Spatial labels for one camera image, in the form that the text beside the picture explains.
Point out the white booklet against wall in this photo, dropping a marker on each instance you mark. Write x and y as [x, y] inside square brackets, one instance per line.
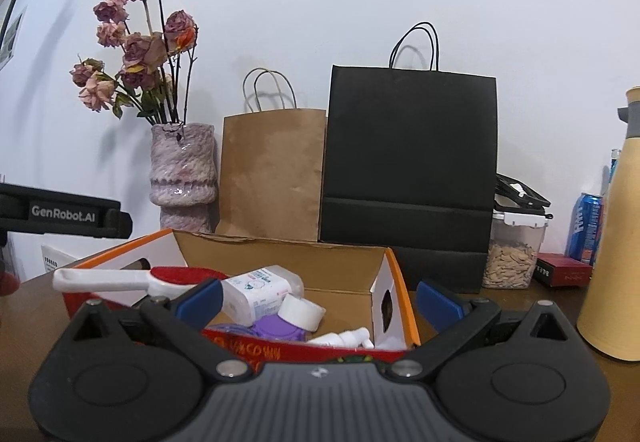
[54, 259]

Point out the black folded item on container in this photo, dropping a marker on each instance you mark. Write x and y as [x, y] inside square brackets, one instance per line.
[512, 195]

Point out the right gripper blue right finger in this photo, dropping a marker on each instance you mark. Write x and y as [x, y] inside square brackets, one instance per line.
[439, 306]

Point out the dried pink rose bouquet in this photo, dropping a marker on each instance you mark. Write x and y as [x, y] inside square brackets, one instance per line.
[157, 55]

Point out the black paper bag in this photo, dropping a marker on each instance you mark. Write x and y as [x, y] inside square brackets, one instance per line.
[410, 163]

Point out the tan thermos jug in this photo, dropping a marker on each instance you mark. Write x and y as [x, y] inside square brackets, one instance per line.
[609, 319]

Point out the red and black small box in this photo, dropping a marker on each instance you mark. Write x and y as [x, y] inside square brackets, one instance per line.
[554, 270]

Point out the blue drink can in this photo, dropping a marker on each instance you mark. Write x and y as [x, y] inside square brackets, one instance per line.
[585, 228]

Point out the pink marbled ceramic vase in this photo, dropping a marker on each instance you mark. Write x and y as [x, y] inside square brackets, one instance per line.
[183, 175]

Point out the white spray bottle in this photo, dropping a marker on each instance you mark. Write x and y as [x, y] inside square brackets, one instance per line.
[348, 339]

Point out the orange and white cardboard box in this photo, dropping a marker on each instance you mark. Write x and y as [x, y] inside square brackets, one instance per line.
[357, 286]

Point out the purple bottle with white cap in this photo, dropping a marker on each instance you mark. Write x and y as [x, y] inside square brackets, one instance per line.
[294, 321]

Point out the clear container with seeds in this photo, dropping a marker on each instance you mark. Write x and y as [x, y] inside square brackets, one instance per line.
[515, 241]

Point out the translucent rectangular plastic bottle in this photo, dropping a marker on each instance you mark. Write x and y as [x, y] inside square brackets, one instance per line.
[255, 294]

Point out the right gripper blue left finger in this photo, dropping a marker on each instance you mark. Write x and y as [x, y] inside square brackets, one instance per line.
[201, 304]

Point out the person's left hand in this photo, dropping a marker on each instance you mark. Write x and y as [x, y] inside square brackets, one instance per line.
[9, 283]

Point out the brown paper bag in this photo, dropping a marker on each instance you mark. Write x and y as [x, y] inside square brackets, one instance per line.
[271, 174]

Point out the red and white lint brush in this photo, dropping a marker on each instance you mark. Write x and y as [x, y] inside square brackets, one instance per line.
[160, 281]

